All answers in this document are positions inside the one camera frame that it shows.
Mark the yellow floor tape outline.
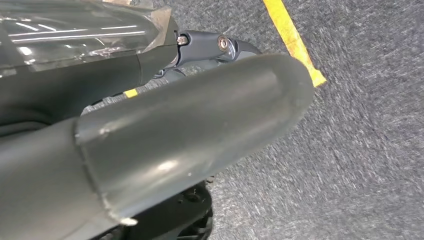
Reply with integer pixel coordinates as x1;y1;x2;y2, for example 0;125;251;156
124;0;328;99

